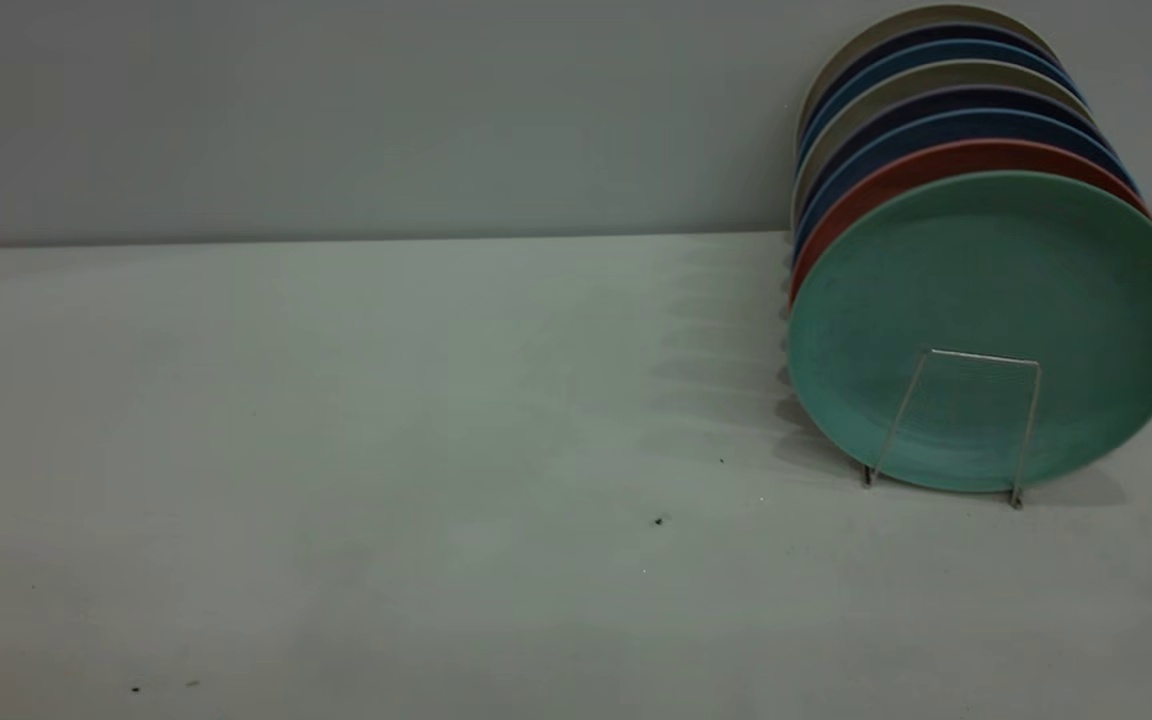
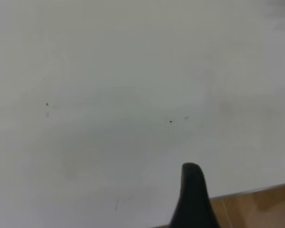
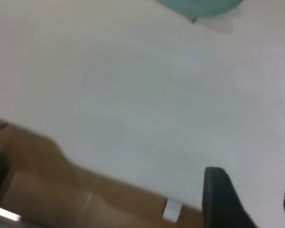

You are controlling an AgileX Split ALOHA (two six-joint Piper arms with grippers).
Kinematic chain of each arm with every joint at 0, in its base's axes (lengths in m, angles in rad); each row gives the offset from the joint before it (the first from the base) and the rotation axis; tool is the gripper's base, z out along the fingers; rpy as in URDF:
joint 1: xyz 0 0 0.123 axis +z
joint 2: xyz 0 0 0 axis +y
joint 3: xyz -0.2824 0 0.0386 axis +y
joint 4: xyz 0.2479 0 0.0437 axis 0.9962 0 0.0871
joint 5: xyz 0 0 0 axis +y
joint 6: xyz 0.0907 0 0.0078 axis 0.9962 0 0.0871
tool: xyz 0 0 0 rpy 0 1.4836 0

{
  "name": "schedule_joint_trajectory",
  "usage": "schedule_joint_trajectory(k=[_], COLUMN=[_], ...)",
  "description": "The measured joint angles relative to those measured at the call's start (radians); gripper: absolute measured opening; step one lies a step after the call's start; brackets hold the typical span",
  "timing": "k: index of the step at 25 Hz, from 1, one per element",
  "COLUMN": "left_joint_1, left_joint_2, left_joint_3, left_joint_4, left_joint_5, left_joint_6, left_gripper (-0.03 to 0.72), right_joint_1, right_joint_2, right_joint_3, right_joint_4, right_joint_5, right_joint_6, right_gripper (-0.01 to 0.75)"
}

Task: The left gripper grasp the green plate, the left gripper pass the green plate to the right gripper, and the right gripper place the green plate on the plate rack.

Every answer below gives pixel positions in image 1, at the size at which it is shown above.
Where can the green round plate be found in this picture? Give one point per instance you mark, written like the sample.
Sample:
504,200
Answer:
996,330

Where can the pink round plate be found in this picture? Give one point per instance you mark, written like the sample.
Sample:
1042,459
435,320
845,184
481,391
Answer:
936,160

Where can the blue round plate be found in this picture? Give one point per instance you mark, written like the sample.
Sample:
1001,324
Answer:
936,50
966,125

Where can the dark purple round plate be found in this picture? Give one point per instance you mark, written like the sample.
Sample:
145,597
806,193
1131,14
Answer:
936,32
956,100

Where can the beige round plate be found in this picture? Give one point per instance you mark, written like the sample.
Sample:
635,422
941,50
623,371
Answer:
946,74
926,14

